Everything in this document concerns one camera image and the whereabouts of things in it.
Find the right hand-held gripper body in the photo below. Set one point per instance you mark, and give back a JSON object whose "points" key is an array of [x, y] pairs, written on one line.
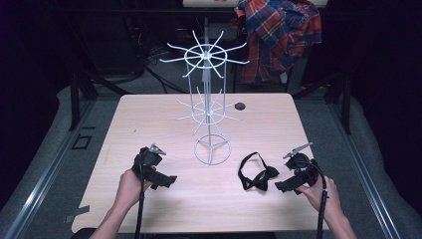
{"points": [[302, 167]]}

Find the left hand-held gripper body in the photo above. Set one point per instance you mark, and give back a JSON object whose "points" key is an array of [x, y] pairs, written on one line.
{"points": [[148, 162]]}

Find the black bow tie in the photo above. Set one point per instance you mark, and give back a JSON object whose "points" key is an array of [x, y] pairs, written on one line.
{"points": [[262, 177]]}

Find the person's left hand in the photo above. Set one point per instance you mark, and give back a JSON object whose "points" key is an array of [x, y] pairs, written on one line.
{"points": [[130, 189]]}

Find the person's right hand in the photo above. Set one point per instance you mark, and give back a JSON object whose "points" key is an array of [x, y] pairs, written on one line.
{"points": [[320, 199]]}

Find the black tape square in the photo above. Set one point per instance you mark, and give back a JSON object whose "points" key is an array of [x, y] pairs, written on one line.
{"points": [[75, 142]]}

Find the grey tape strip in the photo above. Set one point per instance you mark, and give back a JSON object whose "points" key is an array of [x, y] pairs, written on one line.
{"points": [[79, 212]]}

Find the red blue plaid shirt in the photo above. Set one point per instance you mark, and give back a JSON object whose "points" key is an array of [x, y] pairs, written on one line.
{"points": [[277, 36]]}

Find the aluminium floor rail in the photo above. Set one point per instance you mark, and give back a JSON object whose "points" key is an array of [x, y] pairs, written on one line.
{"points": [[365, 176], [43, 186]]}

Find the black metal frame post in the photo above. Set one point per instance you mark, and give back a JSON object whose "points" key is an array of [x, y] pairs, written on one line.
{"points": [[74, 103], [346, 106]]}

